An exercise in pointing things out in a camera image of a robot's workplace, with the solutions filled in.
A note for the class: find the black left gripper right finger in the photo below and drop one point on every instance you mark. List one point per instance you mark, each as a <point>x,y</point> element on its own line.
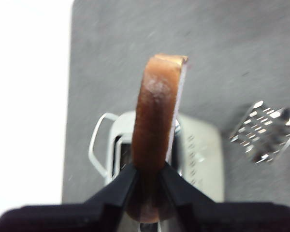
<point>220,217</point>

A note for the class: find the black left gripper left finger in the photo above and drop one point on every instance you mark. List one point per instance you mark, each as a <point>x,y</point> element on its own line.
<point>87,217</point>

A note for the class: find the brown-crusted bread slice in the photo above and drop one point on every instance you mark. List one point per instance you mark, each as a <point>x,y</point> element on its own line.
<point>154,116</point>

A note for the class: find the cream two-slot toaster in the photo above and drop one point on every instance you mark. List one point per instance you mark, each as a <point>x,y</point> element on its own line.
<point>203,145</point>

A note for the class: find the polished steel toast rack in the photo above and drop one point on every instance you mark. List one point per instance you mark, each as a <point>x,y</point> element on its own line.
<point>261,133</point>

